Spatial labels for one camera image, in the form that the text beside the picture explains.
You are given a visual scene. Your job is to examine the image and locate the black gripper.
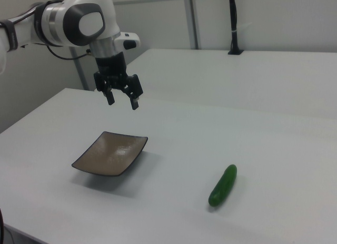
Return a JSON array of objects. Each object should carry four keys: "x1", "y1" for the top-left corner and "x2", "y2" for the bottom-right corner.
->
[{"x1": 94, "y1": 52, "x2": 145, "y2": 110}]

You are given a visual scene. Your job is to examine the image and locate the green cucumber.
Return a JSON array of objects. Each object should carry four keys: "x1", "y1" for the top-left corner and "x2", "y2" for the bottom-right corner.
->
[{"x1": 208, "y1": 164, "x2": 237, "y2": 208}]

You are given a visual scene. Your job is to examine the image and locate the square brown ceramic plate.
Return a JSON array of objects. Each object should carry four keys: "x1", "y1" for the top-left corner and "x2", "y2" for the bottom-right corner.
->
[{"x1": 71, "y1": 131, "x2": 148, "y2": 178}]

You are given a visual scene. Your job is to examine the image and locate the grey partition post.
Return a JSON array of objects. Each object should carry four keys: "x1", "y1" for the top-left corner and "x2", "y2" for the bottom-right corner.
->
[
  {"x1": 183, "y1": 0, "x2": 200, "y2": 50},
  {"x1": 68, "y1": 46, "x2": 89, "y2": 92}
]

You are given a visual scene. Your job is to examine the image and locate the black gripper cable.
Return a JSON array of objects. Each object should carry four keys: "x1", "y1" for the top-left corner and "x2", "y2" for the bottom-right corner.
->
[{"x1": 46, "y1": 43, "x2": 93, "y2": 61}]

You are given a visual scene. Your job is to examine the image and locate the black strap on arm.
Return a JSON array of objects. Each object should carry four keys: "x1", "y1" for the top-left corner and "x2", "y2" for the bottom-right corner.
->
[{"x1": 0, "y1": 19, "x2": 21, "y2": 53}]

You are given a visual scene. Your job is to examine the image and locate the black camera pole, white band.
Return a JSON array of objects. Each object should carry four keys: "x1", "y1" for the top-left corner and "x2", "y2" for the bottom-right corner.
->
[{"x1": 227, "y1": 0, "x2": 245, "y2": 56}]

